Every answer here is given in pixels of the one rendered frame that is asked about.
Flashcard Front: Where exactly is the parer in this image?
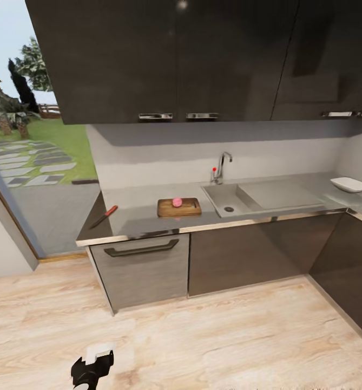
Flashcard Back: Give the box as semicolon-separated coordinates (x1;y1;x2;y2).
90;206;117;228

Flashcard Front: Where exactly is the cutting board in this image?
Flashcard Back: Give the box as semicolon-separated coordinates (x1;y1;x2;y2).
157;198;202;217

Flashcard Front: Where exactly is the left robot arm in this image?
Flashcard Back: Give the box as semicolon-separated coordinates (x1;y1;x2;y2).
71;341;115;390

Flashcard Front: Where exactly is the bowl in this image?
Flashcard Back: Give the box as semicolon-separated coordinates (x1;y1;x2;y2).
331;178;362;193

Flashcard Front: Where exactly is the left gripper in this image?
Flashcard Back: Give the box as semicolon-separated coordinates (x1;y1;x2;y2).
71;350;114;385

